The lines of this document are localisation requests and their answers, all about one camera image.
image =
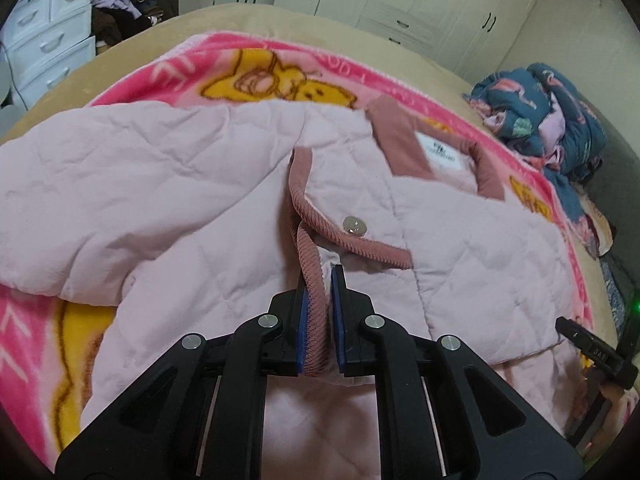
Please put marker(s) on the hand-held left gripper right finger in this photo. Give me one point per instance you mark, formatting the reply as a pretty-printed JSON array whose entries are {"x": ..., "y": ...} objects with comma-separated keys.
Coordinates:
[{"x": 338, "y": 330}]

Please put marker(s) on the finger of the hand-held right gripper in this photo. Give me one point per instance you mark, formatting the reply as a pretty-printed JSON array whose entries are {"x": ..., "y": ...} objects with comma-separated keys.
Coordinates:
[{"x": 587, "y": 345}]

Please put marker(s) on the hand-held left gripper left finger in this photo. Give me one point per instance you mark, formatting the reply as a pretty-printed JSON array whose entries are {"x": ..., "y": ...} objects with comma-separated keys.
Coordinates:
[{"x": 302, "y": 332}]

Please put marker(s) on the pink quilted jacket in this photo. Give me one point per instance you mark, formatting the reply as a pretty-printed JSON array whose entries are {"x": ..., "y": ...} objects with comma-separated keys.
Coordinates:
[{"x": 190, "y": 175}]

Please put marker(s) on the blue patterned quilt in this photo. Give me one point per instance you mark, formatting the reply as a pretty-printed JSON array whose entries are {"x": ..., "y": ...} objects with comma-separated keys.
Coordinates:
[{"x": 540, "y": 105}]

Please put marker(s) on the pink printed blanket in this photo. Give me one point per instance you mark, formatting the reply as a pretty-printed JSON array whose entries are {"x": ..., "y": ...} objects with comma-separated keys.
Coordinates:
[{"x": 280, "y": 77}]

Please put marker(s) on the bed with beige sheet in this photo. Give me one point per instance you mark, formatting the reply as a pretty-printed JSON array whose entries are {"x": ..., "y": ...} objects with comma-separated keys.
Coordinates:
[{"x": 350, "y": 30}]

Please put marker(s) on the white wardrobe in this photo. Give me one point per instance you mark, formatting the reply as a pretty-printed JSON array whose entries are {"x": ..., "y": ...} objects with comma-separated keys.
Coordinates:
[{"x": 420, "y": 0}]

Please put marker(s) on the purple garment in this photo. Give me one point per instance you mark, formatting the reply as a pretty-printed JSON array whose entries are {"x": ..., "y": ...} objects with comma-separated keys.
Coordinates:
[{"x": 116, "y": 0}]

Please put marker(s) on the white drawer cabinet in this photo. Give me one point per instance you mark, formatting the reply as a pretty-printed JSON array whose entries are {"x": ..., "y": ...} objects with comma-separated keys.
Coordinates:
[{"x": 45, "y": 35}]

